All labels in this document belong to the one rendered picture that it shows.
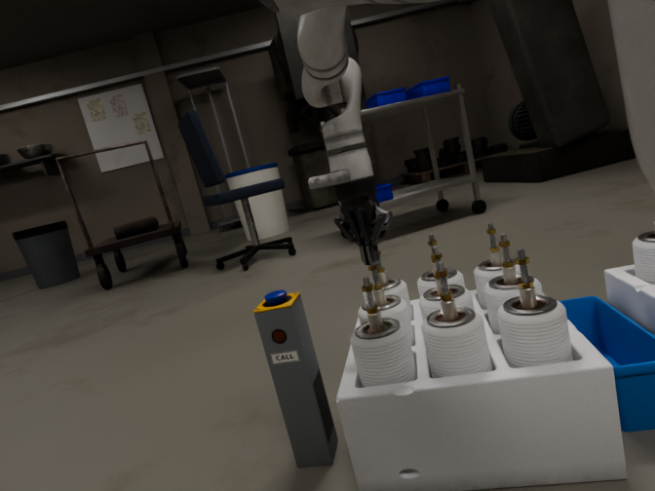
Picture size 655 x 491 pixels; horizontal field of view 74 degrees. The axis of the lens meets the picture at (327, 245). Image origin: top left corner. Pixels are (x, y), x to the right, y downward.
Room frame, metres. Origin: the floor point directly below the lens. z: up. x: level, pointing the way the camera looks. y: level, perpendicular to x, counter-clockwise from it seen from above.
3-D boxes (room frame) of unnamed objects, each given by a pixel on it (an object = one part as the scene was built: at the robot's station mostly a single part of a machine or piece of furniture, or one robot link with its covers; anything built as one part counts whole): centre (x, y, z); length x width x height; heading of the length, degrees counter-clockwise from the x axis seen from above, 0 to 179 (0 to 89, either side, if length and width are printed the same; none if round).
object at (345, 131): (0.78, -0.08, 0.62); 0.09 x 0.07 x 0.15; 84
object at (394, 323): (0.67, -0.05, 0.25); 0.08 x 0.08 x 0.01
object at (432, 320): (0.64, -0.16, 0.25); 0.08 x 0.08 x 0.01
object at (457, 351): (0.64, -0.16, 0.16); 0.10 x 0.10 x 0.18
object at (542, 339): (0.62, -0.28, 0.16); 0.10 x 0.10 x 0.18
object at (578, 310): (0.75, -0.46, 0.06); 0.30 x 0.11 x 0.12; 170
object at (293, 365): (0.75, 0.11, 0.16); 0.07 x 0.07 x 0.31; 77
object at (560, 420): (0.76, -0.19, 0.09); 0.39 x 0.39 x 0.18; 77
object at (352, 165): (0.77, -0.06, 0.52); 0.11 x 0.09 x 0.06; 131
